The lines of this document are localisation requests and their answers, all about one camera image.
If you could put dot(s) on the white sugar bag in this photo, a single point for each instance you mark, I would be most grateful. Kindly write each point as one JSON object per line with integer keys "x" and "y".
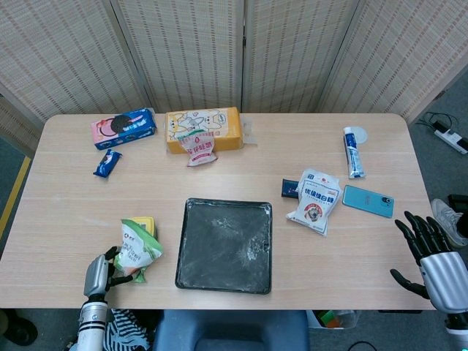
{"x": 314, "y": 204}

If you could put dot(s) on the red white small packet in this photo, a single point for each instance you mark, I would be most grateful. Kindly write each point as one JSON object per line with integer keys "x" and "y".
{"x": 199, "y": 150}

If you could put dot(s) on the blue pink cookie box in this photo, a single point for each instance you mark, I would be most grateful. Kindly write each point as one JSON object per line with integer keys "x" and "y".
{"x": 124, "y": 128}

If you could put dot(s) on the clear box with colourful items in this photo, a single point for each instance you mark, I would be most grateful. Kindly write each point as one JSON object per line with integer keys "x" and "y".
{"x": 329, "y": 319}

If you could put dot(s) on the small blue cookie packet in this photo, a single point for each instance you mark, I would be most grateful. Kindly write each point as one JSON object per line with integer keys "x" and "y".
{"x": 108, "y": 164}

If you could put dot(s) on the white power strip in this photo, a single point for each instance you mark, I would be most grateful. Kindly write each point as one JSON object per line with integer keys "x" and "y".
{"x": 453, "y": 139}

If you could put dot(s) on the dark blue small box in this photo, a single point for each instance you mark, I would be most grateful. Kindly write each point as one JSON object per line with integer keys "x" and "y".
{"x": 289, "y": 188}

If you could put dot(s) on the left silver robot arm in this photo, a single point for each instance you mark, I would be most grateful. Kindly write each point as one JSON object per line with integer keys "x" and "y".
{"x": 92, "y": 325}

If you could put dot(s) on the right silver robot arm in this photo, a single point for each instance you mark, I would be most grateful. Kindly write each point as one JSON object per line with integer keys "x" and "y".
{"x": 459, "y": 332}

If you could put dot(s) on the black white striped cloth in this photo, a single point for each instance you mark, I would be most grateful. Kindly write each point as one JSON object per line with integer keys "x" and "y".
{"x": 126, "y": 329}

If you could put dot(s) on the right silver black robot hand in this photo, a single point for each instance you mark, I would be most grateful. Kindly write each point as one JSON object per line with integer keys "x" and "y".
{"x": 446, "y": 278}

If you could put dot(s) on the yellow tissue pack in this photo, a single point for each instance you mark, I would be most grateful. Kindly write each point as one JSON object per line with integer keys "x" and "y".
{"x": 223, "y": 128}

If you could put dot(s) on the blue chair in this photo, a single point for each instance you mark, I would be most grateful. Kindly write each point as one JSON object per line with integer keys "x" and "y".
{"x": 230, "y": 329}

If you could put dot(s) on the white round disc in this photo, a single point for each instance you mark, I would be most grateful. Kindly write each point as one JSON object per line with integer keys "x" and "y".
{"x": 362, "y": 136}

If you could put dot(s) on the beige woven folding screen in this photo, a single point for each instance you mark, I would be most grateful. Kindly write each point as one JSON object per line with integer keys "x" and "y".
{"x": 183, "y": 55}

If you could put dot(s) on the grey sneaker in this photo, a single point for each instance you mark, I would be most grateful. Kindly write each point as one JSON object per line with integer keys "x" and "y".
{"x": 448, "y": 215}

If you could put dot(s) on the black rounded object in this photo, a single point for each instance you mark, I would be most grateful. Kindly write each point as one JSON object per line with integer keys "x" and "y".
{"x": 20, "y": 329}

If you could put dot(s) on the green white corn starch bag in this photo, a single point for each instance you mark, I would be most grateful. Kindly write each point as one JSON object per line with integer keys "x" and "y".
{"x": 137, "y": 248}

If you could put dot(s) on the black baking tray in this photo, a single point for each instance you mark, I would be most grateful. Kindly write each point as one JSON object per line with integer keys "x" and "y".
{"x": 223, "y": 245}

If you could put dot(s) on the green tub with yellow lid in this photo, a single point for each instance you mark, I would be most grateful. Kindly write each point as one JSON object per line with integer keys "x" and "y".
{"x": 150, "y": 223}

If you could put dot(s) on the teal smartphone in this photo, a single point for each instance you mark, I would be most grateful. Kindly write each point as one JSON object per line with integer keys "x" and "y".
{"x": 367, "y": 201}

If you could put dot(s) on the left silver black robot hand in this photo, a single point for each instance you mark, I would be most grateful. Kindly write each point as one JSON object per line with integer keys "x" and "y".
{"x": 96, "y": 276}

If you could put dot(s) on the blue white toothpaste tube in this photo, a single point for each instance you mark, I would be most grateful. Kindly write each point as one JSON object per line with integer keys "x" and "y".
{"x": 354, "y": 157}

